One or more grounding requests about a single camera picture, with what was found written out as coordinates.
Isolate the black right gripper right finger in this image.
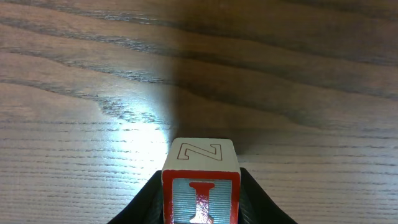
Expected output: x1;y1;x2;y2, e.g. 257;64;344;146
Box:
238;167;297;224

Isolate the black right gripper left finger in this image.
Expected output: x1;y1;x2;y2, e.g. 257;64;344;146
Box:
108;170;164;224

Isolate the red letter I block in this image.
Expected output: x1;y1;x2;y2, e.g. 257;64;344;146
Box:
161;138;241;224

